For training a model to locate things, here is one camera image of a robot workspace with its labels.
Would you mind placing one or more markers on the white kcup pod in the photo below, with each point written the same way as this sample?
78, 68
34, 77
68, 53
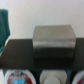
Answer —
53, 77

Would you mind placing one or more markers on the silver kcup holder handle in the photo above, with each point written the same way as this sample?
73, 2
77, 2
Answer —
54, 41

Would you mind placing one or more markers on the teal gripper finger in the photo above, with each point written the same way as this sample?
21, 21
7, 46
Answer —
4, 29

